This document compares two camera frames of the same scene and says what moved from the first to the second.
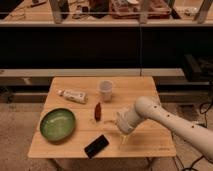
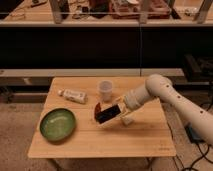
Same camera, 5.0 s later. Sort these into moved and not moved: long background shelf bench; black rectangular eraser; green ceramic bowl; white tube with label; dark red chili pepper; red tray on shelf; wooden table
Moved: black rectangular eraser
Not moved: red tray on shelf; dark red chili pepper; white tube with label; long background shelf bench; green ceramic bowl; wooden table
